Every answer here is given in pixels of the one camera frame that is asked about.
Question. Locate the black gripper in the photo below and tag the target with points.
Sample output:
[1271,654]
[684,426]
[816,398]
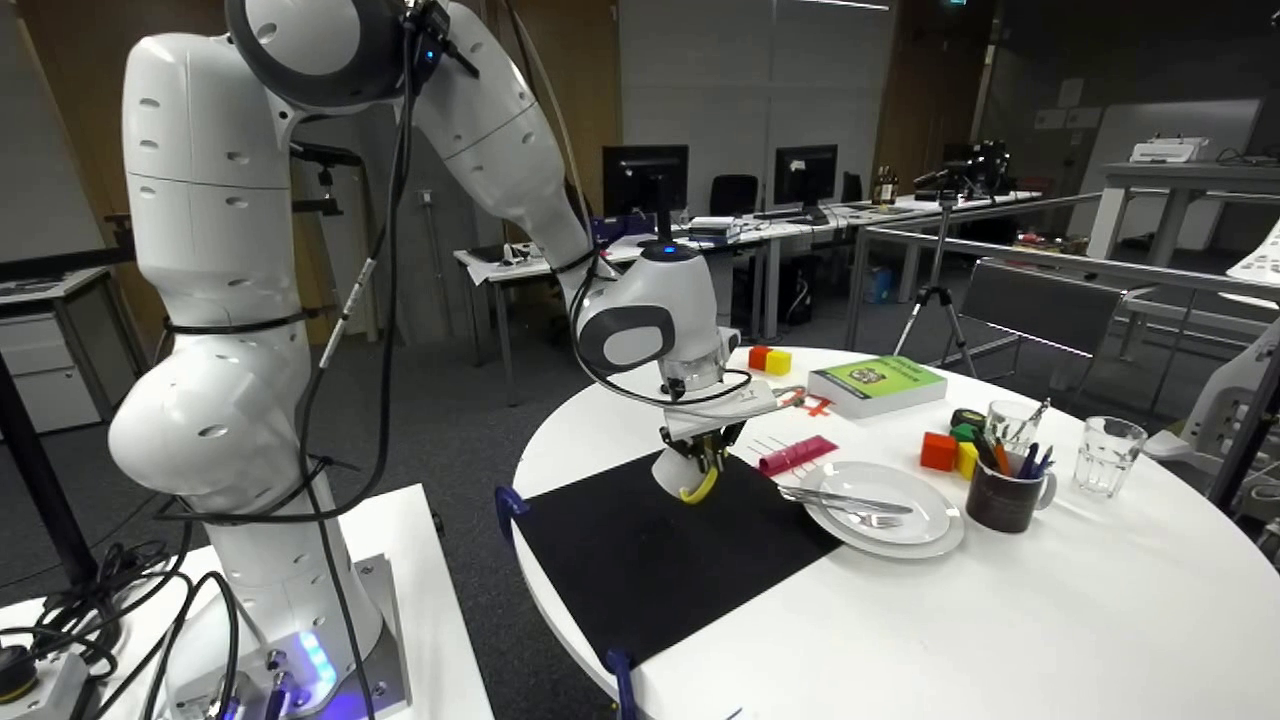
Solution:
[702,428]

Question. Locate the white mug yellow inside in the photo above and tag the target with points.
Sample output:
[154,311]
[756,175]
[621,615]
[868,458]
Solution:
[678,474]

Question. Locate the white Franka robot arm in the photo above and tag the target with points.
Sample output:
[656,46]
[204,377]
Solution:
[215,201]

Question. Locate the black table mat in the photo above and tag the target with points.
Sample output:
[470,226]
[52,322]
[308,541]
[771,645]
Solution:
[643,561]

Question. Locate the red cube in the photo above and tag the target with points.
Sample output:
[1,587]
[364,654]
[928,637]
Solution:
[756,356]

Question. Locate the yellow cube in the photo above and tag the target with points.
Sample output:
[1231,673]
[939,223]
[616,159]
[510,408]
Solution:
[781,360]
[968,463]

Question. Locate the silver knife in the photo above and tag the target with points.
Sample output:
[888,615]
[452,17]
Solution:
[860,496]

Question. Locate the silver fork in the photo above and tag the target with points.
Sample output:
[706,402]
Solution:
[874,516]

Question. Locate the blue clamp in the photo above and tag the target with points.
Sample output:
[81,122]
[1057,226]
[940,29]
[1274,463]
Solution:
[621,676]
[510,507]

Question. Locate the green book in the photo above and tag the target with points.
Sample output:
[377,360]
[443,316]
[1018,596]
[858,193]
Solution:
[881,384]

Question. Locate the white plate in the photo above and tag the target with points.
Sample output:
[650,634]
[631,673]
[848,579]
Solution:
[921,527]

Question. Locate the orange-red cube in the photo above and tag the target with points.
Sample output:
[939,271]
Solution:
[939,448]

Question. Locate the long white desk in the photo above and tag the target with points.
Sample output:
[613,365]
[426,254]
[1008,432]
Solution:
[801,226]

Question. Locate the green cube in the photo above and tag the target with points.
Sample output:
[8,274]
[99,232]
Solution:
[968,426]

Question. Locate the black computer monitor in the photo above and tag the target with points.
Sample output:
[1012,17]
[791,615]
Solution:
[806,175]
[645,180]

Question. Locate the black pen cup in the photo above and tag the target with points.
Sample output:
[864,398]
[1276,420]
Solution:
[1000,500]

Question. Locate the white pen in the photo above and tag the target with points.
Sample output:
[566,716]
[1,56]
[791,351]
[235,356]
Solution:
[1031,426]

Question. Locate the blue pen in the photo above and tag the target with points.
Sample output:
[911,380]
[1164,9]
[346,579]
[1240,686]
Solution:
[1038,463]

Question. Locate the round white table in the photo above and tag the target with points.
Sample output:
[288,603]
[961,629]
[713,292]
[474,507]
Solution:
[1000,627]

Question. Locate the grey chair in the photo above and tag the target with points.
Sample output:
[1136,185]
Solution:
[1043,305]

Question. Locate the clear drinking glass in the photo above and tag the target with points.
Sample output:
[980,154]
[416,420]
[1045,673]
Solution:
[1107,458]

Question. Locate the white flat box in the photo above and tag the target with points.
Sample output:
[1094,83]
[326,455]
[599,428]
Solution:
[1168,151]

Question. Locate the grey high table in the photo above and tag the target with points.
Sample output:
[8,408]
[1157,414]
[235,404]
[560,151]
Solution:
[1184,179]

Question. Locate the grey drawer cabinet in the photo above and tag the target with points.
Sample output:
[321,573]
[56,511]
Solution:
[52,380]

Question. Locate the white power strip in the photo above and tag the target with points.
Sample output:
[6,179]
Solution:
[42,686]

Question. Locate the orange plastic frame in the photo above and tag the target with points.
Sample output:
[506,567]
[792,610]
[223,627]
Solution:
[814,404]

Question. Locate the camera tripod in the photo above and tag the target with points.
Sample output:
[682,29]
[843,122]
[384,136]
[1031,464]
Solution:
[939,301]

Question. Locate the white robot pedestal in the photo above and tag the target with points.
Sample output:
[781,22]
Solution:
[426,627]

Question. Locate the black camera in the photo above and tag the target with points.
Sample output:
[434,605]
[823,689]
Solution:
[964,167]

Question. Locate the grey metal frame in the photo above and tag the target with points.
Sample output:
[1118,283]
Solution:
[1054,249]

